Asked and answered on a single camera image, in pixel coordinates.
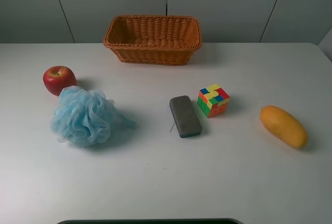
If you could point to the blue mesh bath loofah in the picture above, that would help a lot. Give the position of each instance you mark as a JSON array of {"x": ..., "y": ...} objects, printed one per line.
[{"x": 86, "y": 118}]

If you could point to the orange wicker basket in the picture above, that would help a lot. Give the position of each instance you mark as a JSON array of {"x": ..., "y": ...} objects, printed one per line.
[{"x": 163, "y": 40}]

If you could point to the grey blue whiteboard eraser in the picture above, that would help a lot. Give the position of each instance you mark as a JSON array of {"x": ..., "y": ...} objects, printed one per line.
[{"x": 185, "y": 117}]

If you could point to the red apple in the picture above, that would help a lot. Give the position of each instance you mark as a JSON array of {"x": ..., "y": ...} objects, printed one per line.
[{"x": 57, "y": 78}]

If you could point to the multicolour puzzle cube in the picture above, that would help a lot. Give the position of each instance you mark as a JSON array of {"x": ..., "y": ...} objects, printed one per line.
[{"x": 213, "y": 100}]

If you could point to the yellow mango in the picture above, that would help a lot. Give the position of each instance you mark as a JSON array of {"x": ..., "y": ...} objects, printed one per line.
[{"x": 284, "y": 126}]

